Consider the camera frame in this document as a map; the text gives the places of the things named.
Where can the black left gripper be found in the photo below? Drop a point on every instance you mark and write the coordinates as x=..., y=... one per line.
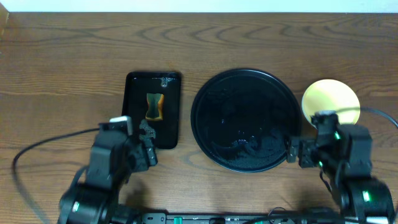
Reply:
x=146, y=160

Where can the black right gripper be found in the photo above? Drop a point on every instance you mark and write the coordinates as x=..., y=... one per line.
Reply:
x=308, y=146

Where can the orange green sponge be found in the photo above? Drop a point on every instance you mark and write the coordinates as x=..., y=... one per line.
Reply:
x=155, y=103

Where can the yellow plate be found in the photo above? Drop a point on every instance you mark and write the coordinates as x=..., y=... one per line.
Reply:
x=327, y=94

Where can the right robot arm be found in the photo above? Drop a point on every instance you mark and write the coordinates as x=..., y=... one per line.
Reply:
x=343, y=153

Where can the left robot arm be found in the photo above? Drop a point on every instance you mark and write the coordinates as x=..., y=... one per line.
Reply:
x=96, y=200

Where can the rectangular black tray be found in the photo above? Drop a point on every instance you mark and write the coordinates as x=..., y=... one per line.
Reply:
x=138, y=84

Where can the round black tray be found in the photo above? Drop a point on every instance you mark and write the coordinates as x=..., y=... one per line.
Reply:
x=242, y=118

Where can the black equipment bar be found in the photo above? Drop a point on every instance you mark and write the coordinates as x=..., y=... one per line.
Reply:
x=275, y=216

